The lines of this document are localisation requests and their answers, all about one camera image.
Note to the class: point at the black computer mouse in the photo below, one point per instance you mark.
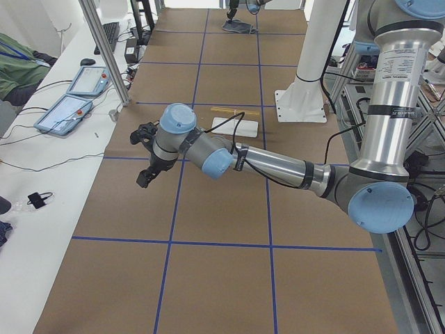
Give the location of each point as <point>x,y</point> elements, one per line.
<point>87,62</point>

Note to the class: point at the black power adapter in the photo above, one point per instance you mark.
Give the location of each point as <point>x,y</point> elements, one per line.
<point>133,51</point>

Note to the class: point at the teach pendant with red button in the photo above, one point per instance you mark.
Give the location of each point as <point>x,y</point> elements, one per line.
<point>89,81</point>

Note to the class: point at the black keyboard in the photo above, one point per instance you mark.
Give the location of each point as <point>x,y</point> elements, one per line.
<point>112,31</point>

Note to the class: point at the person in green jacket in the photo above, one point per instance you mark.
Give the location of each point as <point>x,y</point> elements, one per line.
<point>22,70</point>

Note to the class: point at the white wooden towel rack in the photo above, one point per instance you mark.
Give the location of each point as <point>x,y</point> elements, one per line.
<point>230,125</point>

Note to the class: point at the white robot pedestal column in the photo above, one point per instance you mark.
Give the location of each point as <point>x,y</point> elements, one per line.
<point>303,101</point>

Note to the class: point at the aluminium frame post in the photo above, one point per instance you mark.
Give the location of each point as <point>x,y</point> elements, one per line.
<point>99,36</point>

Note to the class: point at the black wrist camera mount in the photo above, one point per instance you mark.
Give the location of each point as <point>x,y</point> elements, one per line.
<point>145,134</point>

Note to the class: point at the grey blue towel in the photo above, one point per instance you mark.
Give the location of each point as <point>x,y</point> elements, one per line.
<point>238,26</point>

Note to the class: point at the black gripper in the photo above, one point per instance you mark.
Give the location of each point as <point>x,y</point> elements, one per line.
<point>157,163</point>
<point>232,5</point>

